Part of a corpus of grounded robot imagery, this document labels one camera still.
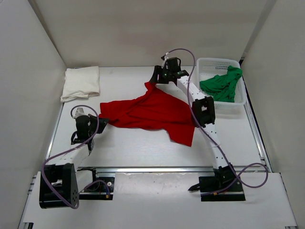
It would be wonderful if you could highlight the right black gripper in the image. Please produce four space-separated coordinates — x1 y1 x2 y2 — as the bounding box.
152 66 173 85

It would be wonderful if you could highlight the red t shirt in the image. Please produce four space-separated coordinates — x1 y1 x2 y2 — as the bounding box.
99 82 195 147

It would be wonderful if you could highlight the white t shirt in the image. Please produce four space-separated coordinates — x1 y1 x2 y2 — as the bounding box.
61 66 101 103

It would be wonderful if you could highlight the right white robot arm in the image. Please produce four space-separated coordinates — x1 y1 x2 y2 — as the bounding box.
150 55 235 191

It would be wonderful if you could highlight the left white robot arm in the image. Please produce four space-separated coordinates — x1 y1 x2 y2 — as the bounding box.
39 114 111 209

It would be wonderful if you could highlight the white plastic basket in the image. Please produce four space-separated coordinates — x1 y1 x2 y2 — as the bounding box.
196 58 246 109

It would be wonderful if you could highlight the green t shirt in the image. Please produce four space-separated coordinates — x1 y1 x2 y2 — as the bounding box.
199 65 243 103

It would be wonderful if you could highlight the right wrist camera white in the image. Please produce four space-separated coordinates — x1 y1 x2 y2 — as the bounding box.
161 52 169 68

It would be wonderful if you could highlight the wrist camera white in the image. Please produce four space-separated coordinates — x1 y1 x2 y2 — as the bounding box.
161 52 169 68
70 107 85 119

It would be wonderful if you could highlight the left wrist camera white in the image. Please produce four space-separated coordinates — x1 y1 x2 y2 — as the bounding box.
70 107 85 119

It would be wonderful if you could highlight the aluminium rail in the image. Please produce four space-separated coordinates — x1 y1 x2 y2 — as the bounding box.
78 167 214 174

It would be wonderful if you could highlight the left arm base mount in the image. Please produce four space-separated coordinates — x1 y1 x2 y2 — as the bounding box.
76 167 115 200

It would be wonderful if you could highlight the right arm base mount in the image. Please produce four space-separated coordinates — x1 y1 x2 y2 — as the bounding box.
188 166 246 202

